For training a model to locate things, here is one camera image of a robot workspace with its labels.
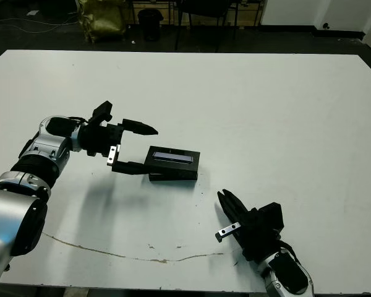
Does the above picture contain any black box base white insert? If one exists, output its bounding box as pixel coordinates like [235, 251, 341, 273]
[148, 171, 198, 183]

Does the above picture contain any thin white floor cable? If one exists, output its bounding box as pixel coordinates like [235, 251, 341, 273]
[0, 18, 80, 34]

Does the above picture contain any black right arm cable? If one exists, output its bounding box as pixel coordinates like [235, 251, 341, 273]
[278, 241, 301, 264]

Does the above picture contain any black office chair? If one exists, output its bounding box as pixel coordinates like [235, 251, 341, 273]
[175, 0, 239, 52]

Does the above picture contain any black trash bin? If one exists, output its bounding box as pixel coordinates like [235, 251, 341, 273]
[137, 8, 164, 41]

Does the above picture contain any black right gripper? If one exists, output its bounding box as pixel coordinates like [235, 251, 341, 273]
[215, 189, 281, 262]

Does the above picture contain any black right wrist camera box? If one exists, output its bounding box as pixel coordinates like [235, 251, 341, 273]
[259, 202, 284, 233]

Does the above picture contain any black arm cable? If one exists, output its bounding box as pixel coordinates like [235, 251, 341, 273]
[67, 115, 91, 125]
[278, 241, 301, 264]

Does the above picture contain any black box lid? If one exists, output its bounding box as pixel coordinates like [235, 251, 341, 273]
[143, 145, 201, 176]

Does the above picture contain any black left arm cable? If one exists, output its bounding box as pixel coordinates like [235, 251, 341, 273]
[67, 115, 91, 125]

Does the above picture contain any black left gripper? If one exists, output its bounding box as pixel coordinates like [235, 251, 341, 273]
[79, 118, 160, 176]

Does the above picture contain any yellow-green plastic bag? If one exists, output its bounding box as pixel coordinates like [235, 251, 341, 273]
[77, 0, 127, 43]

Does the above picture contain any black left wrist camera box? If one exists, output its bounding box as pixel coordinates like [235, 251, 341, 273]
[88, 100, 114, 126]

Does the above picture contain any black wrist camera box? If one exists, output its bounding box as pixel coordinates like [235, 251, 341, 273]
[88, 100, 114, 126]
[259, 202, 284, 233]

